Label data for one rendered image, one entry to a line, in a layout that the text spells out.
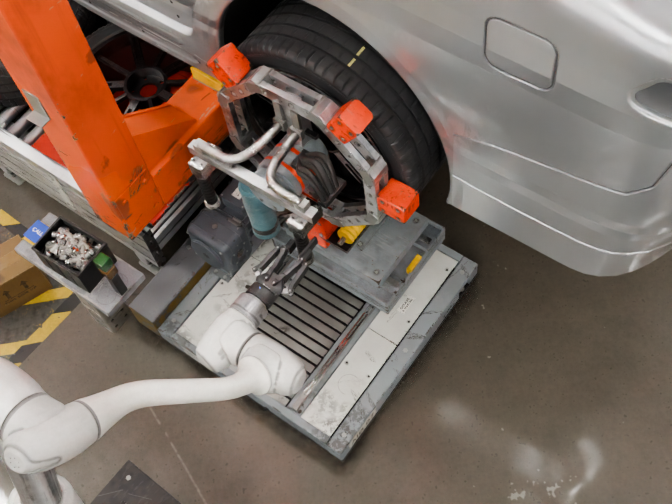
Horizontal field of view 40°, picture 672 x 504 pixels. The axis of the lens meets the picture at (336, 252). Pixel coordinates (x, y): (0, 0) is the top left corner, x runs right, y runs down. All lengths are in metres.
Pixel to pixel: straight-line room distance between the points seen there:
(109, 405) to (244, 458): 1.12
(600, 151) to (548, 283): 1.33
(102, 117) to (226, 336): 0.70
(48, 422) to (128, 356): 1.38
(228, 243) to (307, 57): 0.86
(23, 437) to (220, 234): 1.25
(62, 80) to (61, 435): 0.90
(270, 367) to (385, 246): 1.02
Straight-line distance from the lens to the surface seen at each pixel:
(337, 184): 2.37
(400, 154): 2.41
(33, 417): 2.03
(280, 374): 2.25
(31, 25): 2.29
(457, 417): 3.13
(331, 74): 2.36
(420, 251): 3.22
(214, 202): 2.66
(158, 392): 2.16
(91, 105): 2.53
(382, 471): 3.08
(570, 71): 1.94
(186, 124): 2.93
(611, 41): 1.84
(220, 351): 2.32
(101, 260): 2.79
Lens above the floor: 2.95
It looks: 60 degrees down
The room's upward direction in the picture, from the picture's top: 11 degrees counter-clockwise
